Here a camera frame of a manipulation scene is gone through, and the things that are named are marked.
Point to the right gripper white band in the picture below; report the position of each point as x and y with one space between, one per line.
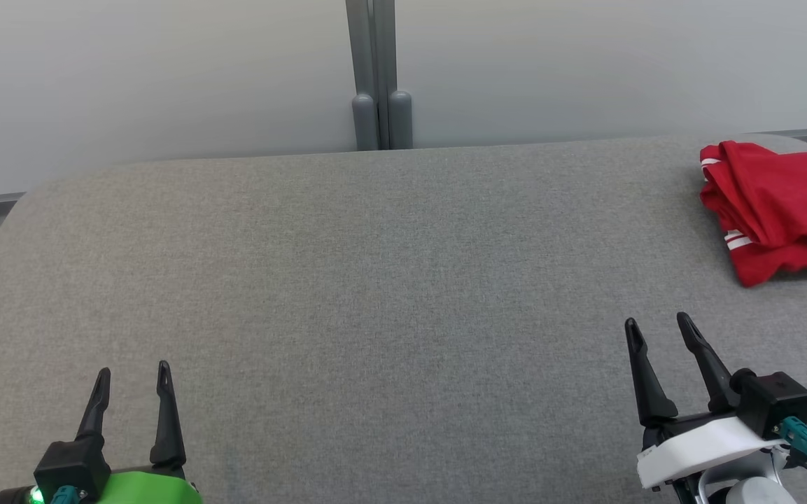
704 448

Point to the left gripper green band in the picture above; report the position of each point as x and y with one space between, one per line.
144 490

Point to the red jersey with white sleeves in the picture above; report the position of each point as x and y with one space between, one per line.
788 196

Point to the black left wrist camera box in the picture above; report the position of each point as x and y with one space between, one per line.
71 465

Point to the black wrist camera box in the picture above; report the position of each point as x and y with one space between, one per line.
71 465
774 402

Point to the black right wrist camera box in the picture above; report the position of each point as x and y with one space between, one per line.
774 402

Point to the grey double partition post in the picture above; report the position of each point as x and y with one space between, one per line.
379 105

